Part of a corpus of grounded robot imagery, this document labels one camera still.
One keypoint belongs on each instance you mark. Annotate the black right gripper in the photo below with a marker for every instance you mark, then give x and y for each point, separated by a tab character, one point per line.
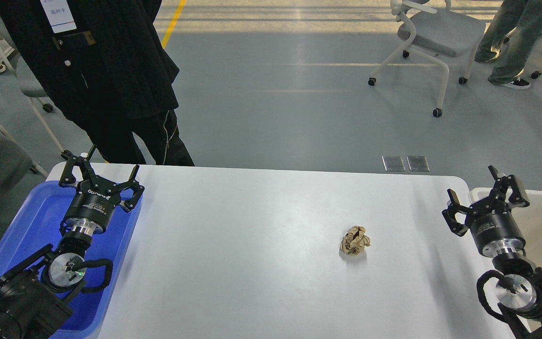
491	222

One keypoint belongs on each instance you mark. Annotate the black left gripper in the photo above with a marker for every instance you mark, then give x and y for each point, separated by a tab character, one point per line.
91	207

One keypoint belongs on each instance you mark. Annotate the brown paper ball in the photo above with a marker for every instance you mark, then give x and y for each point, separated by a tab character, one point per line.
355	241

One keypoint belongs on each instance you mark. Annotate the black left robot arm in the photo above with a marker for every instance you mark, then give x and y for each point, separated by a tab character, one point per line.
60	258

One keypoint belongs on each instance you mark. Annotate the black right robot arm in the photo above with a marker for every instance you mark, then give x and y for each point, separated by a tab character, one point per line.
512	291

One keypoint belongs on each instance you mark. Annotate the blue plastic tray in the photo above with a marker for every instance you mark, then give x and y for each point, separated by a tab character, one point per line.
37	224

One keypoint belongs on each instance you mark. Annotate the left metal floor plate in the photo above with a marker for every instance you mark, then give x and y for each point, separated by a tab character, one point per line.
393	164

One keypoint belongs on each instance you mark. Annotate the person in black clothes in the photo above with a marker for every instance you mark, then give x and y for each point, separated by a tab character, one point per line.
103	65

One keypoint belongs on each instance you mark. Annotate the grey chair at left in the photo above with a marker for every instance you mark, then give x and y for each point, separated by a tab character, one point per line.
28	84

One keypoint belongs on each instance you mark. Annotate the person in green jeans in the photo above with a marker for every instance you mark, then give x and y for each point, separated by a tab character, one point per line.
509	41

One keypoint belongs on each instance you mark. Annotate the grey white office chair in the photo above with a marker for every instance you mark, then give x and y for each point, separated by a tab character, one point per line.
430	32

